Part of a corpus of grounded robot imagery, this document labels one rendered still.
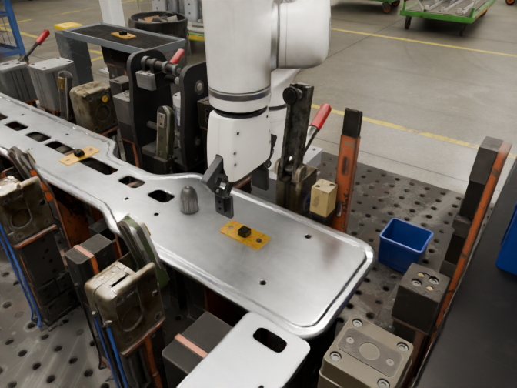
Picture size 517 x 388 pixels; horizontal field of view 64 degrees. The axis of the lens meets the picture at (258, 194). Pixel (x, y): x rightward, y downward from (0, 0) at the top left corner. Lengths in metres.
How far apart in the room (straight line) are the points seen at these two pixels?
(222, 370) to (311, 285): 0.18
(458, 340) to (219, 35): 0.46
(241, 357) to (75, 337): 0.54
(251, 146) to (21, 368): 0.66
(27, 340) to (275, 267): 0.60
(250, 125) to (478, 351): 0.39
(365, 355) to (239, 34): 0.38
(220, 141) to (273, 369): 0.30
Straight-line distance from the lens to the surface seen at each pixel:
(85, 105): 1.16
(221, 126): 0.56
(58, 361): 1.00
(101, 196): 0.86
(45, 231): 0.93
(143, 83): 1.00
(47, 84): 1.29
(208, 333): 0.60
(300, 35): 0.52
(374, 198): 1.37
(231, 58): 0.52
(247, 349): 0.56
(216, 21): 0.52
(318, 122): 0.80
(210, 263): 0.66
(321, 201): 0.72
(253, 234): 0.71
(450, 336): 0.58
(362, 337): 0.51
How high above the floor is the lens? 1.45
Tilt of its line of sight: 34 degrees down
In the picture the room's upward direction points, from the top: straight up
